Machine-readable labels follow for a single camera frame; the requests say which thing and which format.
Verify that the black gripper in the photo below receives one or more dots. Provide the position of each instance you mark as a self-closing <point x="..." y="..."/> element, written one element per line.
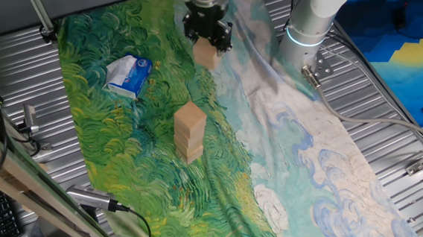
<point x="205" y="19"/>

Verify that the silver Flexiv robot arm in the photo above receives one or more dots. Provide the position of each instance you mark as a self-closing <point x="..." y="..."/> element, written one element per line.
<point x="305" y="24"/>

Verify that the blue tissue pack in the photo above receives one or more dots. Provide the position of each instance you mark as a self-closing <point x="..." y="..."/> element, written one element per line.
<point x="125" y="75"/>

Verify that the painted landscape cloth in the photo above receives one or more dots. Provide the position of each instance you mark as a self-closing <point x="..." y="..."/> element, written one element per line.
<point x="210" y="193"/>

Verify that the black pole clamp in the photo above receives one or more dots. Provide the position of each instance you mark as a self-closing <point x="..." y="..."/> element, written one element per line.
<point x="47" y="36"/>

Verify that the blue and yellow mat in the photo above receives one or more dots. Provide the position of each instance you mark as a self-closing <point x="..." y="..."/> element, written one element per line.
<point x="417" y="54"/>

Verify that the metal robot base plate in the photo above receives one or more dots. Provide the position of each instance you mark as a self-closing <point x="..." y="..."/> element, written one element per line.
<point x="323" y="68"/>

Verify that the small silver camera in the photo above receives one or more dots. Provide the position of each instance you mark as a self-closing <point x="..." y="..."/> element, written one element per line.
<point x="30" y="117"/>

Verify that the silver bar camera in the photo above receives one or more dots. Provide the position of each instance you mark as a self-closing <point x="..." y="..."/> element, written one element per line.
<point x="86" y="196"/>

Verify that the metal frame beam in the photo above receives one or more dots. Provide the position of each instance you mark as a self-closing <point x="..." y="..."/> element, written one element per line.
<point x="24" y="180"/>

